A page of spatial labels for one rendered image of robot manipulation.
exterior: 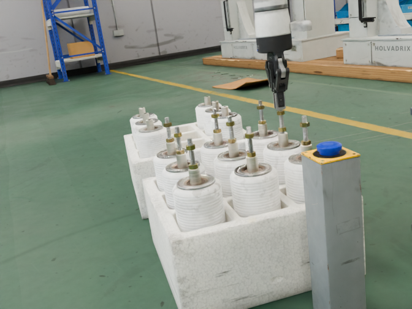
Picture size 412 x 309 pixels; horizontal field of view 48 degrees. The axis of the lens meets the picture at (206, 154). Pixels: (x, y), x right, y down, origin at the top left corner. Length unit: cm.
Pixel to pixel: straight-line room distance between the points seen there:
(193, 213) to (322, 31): 348
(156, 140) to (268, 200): 56
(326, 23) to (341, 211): 354
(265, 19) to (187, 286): 55
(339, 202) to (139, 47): 658
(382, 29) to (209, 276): 293
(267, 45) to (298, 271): 46
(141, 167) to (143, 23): 597
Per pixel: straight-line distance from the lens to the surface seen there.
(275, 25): 99
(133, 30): 722
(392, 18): 355
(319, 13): 422
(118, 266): 119
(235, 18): 537
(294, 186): 95
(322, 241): 81
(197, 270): 88
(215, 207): 88
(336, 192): 77
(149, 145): 138
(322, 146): 77
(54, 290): 117
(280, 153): 103
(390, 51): 335
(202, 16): 759
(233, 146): 102
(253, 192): 89
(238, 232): 87
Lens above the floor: 55
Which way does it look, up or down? 16 degrees down
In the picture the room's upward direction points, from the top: 8 degrees counter-clockwise
